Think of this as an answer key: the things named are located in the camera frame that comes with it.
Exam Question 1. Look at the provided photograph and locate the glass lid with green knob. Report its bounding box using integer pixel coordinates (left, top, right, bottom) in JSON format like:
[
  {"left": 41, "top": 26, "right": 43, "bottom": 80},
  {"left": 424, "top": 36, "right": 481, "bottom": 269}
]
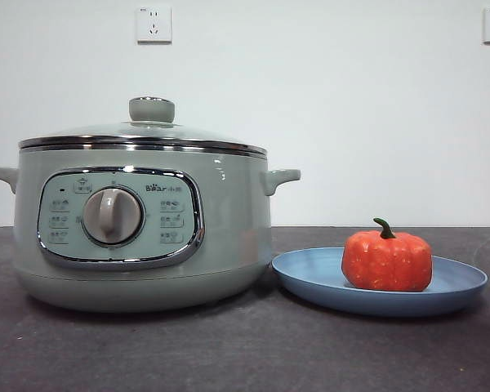
[{"left": 18, "top": 96, "right": 256, "bottom": 149}]

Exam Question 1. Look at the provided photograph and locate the orange toy pumpkin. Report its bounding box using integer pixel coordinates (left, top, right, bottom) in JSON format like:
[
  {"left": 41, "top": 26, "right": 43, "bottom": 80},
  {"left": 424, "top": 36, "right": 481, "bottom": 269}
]
[{"left": 341, "top": 217, "right": 434, "bottom": 293}]

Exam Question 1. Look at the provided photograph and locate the pale green electric steamer pot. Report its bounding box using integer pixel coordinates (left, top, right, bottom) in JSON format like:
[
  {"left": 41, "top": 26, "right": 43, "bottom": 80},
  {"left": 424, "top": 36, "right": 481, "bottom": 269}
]
[{"left": 0, "top": 142, "right": 302, "bottom": 314}]

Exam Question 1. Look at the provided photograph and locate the blue plate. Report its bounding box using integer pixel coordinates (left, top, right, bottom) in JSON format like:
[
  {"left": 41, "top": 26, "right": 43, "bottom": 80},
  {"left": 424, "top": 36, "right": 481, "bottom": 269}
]
[{"left": 271, "top": 246, "right": 488, "bottom": 319}]

